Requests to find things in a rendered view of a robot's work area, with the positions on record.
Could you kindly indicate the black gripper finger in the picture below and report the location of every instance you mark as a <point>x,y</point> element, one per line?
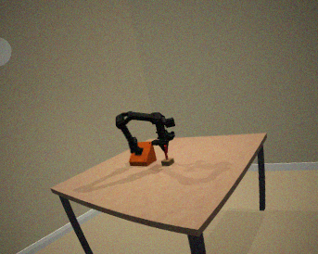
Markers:
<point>166,143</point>
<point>162,147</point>

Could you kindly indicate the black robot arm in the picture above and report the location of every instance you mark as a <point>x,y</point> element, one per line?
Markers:
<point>154,118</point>

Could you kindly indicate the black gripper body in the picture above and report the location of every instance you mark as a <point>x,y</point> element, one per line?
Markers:
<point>159,141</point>

